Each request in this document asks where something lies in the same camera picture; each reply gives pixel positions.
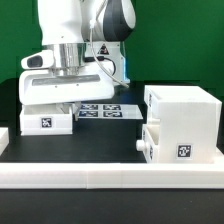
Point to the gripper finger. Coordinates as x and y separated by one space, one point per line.
66 108

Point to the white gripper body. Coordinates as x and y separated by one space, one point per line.
38 84

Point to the white drawer tray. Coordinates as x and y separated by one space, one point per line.
45 120
149 143

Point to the white front drawer tray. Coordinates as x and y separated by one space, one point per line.
149 143

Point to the white drawer cabinet box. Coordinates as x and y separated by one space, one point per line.
188 118

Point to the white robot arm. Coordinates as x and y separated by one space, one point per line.
61 72

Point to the fiducial marker sheet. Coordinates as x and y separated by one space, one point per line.
110 111

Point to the white L-shaped border fence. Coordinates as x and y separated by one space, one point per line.
96 176

